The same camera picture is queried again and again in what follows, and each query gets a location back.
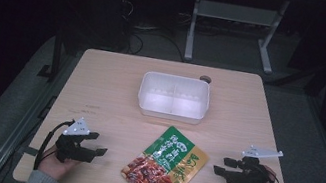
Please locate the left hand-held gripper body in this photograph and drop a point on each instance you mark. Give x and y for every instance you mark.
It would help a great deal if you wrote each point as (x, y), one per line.
(70, 150)

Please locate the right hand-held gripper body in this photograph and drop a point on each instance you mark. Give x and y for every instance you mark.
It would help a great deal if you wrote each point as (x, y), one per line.
(251, 176)

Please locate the green and yellow seasoning packet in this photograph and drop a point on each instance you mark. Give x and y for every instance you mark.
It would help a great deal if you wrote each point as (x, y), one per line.
(169, 160)

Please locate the white plastic divided bin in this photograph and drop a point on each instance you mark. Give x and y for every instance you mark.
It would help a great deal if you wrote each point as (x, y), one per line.
(172, 103)

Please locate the person's left hand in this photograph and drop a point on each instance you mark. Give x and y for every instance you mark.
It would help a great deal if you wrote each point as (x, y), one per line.
(56, 165)

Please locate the white metal desk frame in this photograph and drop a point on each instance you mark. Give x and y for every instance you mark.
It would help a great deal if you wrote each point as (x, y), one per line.
(190, 42)

